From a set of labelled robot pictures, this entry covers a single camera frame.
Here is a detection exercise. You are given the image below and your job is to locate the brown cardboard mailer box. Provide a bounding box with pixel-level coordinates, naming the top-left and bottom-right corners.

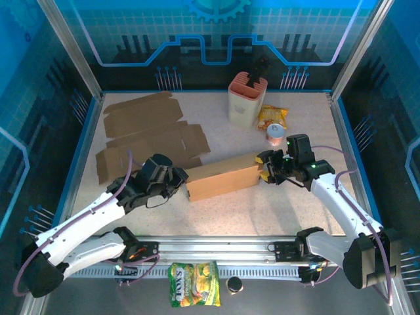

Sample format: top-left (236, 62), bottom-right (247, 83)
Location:
top-left (94, 123), bottom-right (212, 186)
top-left (184, 152), bottom-right (263, 203)
top-left (103, 91), bottom-right (184, 138)

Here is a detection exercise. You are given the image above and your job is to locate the pink tin can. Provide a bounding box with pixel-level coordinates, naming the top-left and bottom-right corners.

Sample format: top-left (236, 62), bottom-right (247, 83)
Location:
top-left (265, 123), bottom-right (285, 147)

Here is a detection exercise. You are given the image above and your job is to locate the yellow snack bag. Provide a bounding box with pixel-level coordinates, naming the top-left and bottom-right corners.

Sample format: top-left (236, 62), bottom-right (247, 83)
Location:
top-left (255, 104), bottom-right (289, 131)

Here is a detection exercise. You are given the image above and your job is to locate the cream knife block pink top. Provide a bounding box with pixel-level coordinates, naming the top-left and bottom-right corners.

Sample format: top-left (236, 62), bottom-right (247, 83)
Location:
top-left (228, 72), bottom-right (268, 129)

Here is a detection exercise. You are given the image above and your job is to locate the blue table side panel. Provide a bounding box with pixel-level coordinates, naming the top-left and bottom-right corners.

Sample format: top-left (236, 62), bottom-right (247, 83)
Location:
top-left (337, 94), bottom-right (385, 229)
top-left (52, 94), bottom-right (101, 227)

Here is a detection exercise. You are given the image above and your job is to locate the black controller board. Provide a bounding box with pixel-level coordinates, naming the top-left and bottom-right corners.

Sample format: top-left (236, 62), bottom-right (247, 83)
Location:
top-left (114, 261), bottom-right (138, 286)
top-left (297, 264), bottom-right (324, 285)

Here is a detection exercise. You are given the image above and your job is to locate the green Fox's candy bag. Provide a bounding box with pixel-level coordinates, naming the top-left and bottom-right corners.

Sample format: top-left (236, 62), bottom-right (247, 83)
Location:
top-left (167, 261), bottom-right (222, 308)

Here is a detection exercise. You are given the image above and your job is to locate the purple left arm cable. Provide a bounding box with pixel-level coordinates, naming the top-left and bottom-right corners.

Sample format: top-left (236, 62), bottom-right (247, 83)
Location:
top-left (12, 150), bottom-right (161, 298)

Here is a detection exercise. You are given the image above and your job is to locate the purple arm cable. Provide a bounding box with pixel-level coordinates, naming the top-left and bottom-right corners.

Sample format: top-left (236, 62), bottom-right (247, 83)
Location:
top-left (301, 145), bottom-right (394, 306)
top-left (12, 150), bottom-right (161, 298)

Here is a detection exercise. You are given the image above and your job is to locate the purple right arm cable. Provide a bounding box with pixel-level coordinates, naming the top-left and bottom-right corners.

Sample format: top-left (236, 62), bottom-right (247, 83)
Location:
top-left (301, 145), bottom-right (394, 306)

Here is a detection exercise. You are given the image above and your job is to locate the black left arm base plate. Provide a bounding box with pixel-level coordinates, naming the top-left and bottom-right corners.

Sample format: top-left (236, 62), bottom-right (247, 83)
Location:
top-left (127, 241), bottom-right (161, 263)

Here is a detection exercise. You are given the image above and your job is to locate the aluminium mounting rail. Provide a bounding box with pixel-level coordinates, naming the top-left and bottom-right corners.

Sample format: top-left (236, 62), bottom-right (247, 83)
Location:
top-left (65, 234), bottom-right (394, 263)

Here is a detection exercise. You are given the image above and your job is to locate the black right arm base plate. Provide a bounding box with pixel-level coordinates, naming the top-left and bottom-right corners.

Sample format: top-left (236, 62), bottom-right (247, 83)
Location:
top-left (274, 241), bottom-right (332, 263)

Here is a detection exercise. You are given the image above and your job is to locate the black knife handle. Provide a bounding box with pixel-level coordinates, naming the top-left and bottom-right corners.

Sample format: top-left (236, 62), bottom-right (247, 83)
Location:
top-left (247, 55), bottom-right (272, 89)

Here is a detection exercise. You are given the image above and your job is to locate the slotted grey cable duct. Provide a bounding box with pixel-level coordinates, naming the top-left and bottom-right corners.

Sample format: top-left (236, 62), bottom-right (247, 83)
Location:
top-left (65, 265), bottom-right (305, 280)

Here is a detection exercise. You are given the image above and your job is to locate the aluminium frame post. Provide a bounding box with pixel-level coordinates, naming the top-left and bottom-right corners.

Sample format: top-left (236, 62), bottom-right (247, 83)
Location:
top-left (35, 0), bottom-right (105, 101)
top-left (330, 0), bottom-right (395, 101)

